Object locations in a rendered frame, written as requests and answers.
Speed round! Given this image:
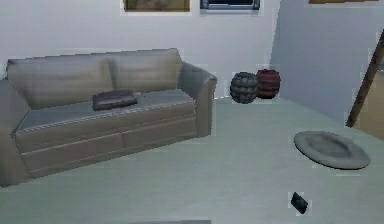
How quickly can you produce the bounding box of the grey round floor cushion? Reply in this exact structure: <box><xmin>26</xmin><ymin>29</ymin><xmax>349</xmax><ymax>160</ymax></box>
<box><xmin>293</xmin><ymin>130</ymin><xmax>372</xmax><ymax>171</ymax></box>

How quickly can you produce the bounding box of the small black flat object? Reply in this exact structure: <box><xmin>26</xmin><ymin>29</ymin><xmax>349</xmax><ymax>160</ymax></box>
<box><xmin>290</xmin><ymin>191</ymin><xmax>309</xmax><ymax>215</ymax></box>

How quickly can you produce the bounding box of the beige grey sofa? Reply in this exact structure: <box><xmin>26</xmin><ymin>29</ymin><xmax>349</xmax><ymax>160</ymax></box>
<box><xmin>0</xmin><ymin>47</ymin><xmax>218</xmax><ymax>188</ymax></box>

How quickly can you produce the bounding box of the dark framed wall picture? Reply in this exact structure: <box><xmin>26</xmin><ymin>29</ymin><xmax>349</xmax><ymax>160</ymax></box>
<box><xmin>200</xmin><ymin>0</ymin><xmax>261</xmax><ymax>11</ymax></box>

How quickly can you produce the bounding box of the brown wooden room door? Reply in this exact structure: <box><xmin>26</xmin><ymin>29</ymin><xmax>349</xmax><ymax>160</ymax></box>
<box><xmin>345</xmin><ymin>29</ymin><xmax>384</xmax><ymax>140</ymax></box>

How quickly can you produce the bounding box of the brown framed wall picture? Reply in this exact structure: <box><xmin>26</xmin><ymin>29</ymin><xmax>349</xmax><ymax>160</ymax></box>
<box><xmin>123</xmin><ymin>0</ymin><xmax>191</xmax><ymax>13</ymax></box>

